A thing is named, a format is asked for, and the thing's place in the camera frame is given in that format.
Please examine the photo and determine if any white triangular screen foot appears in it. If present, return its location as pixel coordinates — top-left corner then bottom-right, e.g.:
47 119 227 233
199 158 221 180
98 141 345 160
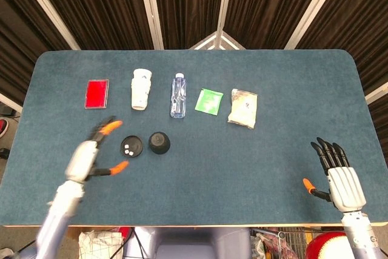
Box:
189 30 246 50

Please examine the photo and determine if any upside-down black bowl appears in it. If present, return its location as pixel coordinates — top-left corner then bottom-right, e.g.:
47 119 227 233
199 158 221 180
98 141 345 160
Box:
120 135 144 158

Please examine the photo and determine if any black cable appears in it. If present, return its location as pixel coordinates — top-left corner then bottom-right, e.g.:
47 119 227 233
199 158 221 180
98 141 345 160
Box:
109 227 143 259

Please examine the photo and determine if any blue felt table cover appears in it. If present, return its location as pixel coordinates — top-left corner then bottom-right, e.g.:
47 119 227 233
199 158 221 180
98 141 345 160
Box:
0 49 388 227

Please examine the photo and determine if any green sachet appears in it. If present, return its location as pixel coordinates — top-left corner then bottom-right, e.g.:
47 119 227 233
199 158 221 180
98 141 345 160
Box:
194 88 224 116

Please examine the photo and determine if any red and white ball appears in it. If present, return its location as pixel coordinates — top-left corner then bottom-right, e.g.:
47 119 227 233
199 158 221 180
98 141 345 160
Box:
304 230 355 259

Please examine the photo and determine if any lavender robot torso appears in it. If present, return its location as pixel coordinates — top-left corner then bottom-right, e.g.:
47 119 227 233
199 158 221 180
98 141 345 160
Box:
133 226 252 259

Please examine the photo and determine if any white snack packet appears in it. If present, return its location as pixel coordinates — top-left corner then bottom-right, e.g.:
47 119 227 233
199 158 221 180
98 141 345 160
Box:
227 88 259 130

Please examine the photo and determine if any stack of white paper cups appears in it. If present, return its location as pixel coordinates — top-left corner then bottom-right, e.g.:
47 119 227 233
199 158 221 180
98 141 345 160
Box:
130 68 153 110

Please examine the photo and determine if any white screen frame post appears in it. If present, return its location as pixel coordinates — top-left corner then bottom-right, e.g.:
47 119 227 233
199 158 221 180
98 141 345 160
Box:
215 0 236 50
284 0 340 50
13 0 81 51
136 0 164 50

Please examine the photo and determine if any black faceted dome object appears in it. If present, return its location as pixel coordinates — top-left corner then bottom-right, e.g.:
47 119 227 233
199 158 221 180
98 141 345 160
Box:
148 131 171 155

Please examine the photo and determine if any red card in clear case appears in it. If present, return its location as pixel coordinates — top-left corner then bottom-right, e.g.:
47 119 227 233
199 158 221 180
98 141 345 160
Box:
84 78 110 110

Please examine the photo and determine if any metal wire basket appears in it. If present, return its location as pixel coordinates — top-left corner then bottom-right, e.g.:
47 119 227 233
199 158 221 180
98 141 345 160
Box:
250 227 346 259

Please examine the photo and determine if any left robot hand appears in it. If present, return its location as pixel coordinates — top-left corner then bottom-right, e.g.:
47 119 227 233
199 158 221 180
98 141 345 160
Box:
65 115 130 184

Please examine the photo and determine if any white checked cloth bag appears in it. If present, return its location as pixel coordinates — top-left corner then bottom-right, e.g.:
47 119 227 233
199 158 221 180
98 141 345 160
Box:
78 230 124 259

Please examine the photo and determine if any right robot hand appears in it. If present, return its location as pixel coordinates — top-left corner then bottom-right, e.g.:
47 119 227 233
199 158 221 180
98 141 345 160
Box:
302 136 367 213

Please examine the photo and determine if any clear plastic water bottle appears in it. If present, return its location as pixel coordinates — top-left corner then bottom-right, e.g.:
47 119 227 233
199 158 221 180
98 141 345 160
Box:
169 72 187 119

